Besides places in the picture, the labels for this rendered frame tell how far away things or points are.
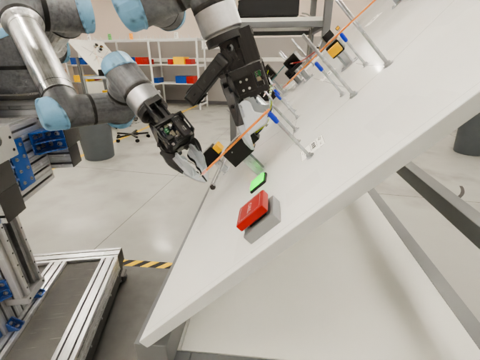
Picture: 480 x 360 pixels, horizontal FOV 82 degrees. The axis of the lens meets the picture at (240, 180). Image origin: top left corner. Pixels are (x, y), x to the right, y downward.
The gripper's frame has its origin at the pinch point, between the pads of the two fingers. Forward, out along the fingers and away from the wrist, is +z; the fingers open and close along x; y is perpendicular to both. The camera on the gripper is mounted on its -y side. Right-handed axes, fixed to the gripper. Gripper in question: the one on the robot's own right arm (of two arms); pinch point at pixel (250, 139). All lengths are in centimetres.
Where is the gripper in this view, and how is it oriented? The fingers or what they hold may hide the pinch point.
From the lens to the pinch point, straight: 58.7
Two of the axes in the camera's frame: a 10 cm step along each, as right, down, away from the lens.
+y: 9.2, -2.6, -2.8
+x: 1.4, -4.4, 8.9
